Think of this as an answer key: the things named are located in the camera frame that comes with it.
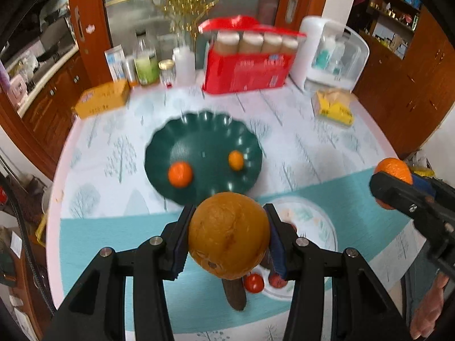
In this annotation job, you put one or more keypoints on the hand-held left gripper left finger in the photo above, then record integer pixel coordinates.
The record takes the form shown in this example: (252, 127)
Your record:
(179, 247)

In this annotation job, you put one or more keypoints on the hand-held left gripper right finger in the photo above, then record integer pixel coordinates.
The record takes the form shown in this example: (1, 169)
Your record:
(278, 254)

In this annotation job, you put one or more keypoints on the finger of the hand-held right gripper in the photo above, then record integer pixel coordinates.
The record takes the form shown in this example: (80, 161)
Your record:
(394, 193)
(424, 184)

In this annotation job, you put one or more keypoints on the mandarin orange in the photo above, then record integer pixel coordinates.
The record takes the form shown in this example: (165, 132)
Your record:
(180, 174)
(392, 168)

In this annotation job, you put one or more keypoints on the red lychee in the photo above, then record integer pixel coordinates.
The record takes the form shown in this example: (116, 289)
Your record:
(277, 282)

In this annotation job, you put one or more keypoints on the red cherry tomato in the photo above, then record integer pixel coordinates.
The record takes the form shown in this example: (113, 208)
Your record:
(254, 283)

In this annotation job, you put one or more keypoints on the white printed round plate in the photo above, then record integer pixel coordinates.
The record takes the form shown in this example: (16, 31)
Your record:
(312, 220)

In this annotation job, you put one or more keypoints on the large yellowish orange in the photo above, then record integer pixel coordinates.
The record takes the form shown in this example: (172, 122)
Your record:
(227, 234)

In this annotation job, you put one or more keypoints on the brown overripe banana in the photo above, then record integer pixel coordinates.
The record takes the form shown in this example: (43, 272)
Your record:
(234, 296)

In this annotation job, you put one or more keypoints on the small kumquat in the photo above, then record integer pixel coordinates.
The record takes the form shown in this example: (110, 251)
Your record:
(235, 160)

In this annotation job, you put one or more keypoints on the dark green scalloped plate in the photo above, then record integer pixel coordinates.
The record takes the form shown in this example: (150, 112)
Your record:
(202, 138)

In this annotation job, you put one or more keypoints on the person's right hand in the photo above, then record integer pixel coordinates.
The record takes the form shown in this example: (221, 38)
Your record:
(428, 309)

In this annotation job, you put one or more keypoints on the yellow tissue pack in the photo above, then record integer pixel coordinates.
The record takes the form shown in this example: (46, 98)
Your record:
(334, 108)

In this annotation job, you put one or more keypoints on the white clear-door storage cabinet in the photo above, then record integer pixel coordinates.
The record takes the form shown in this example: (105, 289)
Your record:
(334, 57)

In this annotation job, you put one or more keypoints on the yellow flat box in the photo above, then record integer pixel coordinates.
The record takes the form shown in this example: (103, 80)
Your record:
(101, 99)

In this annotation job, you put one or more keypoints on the wooden shelf with small items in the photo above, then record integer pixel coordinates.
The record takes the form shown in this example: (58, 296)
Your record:
(394, 14)

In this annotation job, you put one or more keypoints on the glass jar with gold lid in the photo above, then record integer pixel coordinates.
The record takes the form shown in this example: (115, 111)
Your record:
(167, 73)

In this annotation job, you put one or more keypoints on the metal can with orange base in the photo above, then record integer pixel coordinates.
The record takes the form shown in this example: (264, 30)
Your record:
(130, 73)

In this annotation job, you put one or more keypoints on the white squeeze bottle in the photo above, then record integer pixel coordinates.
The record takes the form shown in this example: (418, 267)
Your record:
(184, 65)

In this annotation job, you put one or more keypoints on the red paper cup package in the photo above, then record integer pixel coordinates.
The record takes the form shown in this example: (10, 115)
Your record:
(245, 74)

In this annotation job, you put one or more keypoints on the green label glass bottle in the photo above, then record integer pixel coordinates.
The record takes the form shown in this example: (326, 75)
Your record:
(146, 65)

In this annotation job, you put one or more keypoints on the wooden kitchen cabinet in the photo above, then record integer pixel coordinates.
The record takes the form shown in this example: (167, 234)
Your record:
(46, 106)

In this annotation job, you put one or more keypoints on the blue and white carton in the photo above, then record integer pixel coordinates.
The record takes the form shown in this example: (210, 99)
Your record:
(115, 64)

